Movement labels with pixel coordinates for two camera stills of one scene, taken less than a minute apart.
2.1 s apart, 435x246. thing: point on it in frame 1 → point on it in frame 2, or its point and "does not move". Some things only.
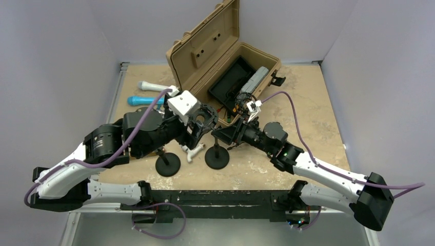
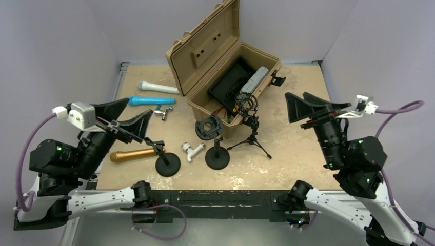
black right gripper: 233,133 → 297,108
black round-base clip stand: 167,164 does not move
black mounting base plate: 272,205 does not move
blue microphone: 144,100 does not move
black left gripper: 186,137 → 135,127
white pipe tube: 146,86 does not move
